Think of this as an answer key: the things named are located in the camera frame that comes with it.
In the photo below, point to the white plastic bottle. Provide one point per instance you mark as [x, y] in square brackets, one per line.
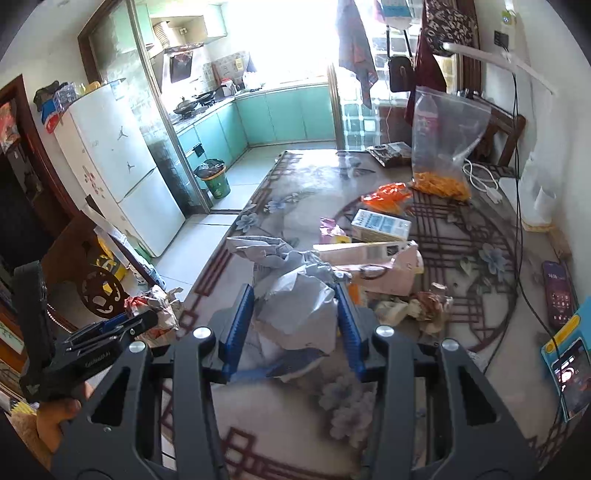
[140, 277]

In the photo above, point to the green white wall device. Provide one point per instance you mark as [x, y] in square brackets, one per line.
[508, 17]

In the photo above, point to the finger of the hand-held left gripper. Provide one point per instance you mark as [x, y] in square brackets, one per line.
[141, 325]
[111, 324]

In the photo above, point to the blue white package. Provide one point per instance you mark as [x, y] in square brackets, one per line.
[395, 11]

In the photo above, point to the white paper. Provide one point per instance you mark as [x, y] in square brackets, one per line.
[295, 300]

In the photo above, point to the range hood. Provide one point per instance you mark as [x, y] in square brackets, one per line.
[181, 67]

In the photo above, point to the clear plastic snack bag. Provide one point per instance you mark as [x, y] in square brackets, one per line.
[438, 184]

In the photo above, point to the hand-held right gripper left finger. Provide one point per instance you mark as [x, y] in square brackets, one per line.
[238, 323]

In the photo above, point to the glass sliding door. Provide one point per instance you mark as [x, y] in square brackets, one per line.
[157, 138]

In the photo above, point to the hanging blue garment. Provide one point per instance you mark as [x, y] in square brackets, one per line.
[358, 55]

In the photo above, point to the dark cloth bundle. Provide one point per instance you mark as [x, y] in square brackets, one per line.
[48, 94]

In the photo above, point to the black shoulder bag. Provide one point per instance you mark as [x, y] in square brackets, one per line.
[400, 74]

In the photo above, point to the white paper bag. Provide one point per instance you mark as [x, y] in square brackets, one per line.
[535, 194]

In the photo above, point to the blue white carton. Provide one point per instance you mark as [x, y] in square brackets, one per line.
[378, 224]

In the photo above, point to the dark snack packet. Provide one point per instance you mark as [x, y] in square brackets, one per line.
[390, 153]

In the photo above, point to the smartphone with lit screen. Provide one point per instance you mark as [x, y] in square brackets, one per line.
[572, 378]

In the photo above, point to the orange snack wrapper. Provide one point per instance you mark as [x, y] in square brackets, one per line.
[385, 194]

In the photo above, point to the green trash can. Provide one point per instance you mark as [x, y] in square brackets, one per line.
[217, 182]

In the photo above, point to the yellow bag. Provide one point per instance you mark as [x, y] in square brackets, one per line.
[111, 263]

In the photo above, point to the black wok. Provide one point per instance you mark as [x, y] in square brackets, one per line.
[185, 107]

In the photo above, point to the pink cardboard box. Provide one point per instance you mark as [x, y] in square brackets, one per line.
[397, 274]

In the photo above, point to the blue red package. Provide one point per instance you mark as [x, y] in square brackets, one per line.
[55, 117]

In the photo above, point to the wall cabinet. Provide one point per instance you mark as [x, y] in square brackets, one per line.
[194, 21]

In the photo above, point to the person's left hand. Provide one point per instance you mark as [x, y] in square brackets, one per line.
[53, 417]

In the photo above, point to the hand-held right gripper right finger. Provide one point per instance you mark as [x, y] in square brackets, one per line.
[348, 332]

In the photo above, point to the yellow box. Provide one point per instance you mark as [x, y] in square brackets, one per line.
[342, 238]

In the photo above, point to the carved wooden chair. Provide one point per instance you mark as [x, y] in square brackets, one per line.
[97, 288]

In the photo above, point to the black wall socket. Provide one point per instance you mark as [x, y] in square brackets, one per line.
[501, 39]

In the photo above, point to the dark red garment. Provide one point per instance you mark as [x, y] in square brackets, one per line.
[427, 69]

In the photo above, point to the white refrigerator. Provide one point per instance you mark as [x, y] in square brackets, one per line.
[120, 161]

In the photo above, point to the dark smartphone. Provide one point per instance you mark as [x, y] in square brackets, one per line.
[558, 290]

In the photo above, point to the tan long carton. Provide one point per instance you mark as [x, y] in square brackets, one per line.
[355, 253]

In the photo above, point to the crumpled brown paper wrapper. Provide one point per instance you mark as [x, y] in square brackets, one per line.
[436, 307]

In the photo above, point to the crumpled beige tissue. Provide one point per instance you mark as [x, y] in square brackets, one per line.
[395, 311]

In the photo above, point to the person's left forearm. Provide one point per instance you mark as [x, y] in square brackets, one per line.
[25, 434]

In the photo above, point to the teal kitchen cabinets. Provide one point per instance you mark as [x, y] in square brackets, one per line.
[277, 115]

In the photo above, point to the floral printed tablecloth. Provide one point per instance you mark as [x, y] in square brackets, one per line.
[300, 194]

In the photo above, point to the plain wooden chair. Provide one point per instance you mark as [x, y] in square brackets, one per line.
[508, 134]

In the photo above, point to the dark wooden cabinet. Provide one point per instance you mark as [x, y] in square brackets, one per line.
[27, 207]

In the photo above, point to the silver wrapper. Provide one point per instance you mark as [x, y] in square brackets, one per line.
[164, 309]

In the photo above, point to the patterned bag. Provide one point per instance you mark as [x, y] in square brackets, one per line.
[445, 23]

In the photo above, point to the pink plastic wrapper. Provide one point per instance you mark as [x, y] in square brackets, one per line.
[331, 227]

